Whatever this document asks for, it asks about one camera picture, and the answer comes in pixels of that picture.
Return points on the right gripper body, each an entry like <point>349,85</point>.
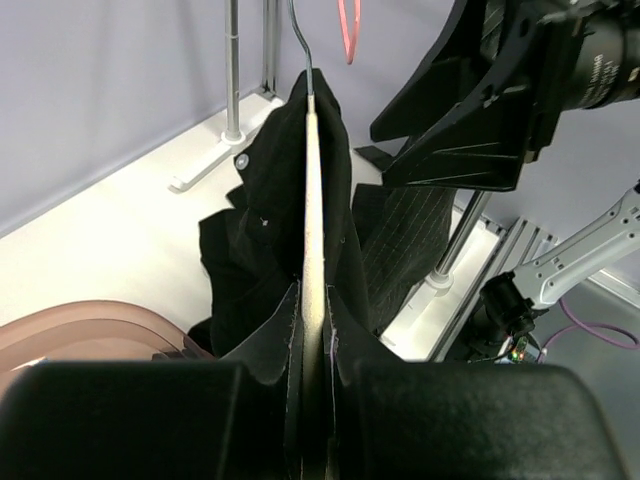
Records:
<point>532,47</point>

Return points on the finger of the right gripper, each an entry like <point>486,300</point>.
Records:
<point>480,146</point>
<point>472,86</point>

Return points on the dark striped shirt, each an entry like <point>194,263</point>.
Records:
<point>403,245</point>

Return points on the pink hanger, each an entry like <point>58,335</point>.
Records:
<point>350,28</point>

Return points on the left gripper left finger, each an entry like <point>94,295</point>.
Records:
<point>231,417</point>

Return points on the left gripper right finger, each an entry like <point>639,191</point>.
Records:
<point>394,419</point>

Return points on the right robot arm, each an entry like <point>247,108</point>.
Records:
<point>595,147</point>

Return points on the black shirt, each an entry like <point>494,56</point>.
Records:
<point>253,251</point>

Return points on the white clothes rack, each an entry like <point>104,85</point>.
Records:
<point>428,305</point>

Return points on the pink translucent plastic basin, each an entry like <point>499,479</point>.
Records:
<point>95,330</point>

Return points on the aluminium mounting rail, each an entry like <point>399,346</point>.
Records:
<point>493,315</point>

